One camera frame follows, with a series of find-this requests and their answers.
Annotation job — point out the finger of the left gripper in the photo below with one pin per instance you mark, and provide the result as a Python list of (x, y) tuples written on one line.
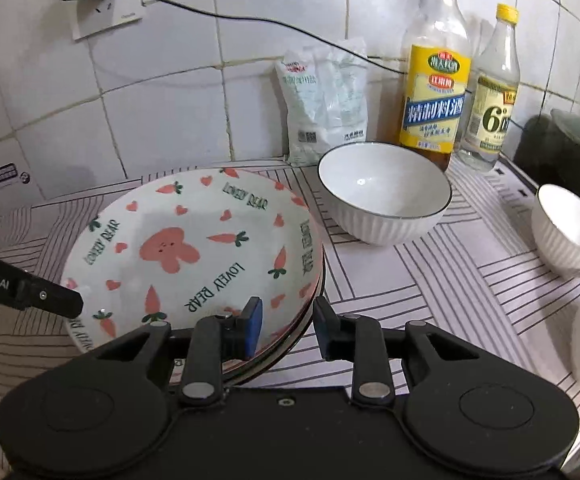
[(38, 293)]

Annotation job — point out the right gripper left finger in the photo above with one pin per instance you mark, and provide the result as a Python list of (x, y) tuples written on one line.
[(212, 342)]

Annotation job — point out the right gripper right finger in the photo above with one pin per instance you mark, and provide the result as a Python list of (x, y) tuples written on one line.
[(359, 340)]

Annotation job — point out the blue egg plate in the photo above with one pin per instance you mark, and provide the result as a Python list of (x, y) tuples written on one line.
[(277, 345)]

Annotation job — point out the white carrot bunny plate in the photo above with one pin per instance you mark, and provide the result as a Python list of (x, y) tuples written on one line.
[(188, 245)]

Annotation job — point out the large white ribbed bowl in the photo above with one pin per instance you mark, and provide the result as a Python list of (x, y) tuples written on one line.
[(382, 194)]

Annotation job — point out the small white ribbed bowl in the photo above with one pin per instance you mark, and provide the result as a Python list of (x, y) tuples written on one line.
[(555, 224)]

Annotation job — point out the white salt bag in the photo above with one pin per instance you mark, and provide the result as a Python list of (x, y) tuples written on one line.
[(324, 89)]

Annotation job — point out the clear vinegar bottle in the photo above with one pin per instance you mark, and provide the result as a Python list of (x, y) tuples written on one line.
[(491, 95)]

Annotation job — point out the black wok with lid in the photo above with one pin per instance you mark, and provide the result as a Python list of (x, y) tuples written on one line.
[(549, 149)]

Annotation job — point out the yellow label cooking wine bottle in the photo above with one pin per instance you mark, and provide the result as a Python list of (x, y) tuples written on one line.
[(439, 54)]

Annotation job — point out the wall sticker label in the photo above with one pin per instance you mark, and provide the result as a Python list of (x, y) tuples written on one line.
[(11, 175)]

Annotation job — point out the white wall socket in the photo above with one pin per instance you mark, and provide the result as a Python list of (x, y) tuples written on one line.
[(88, 17)]

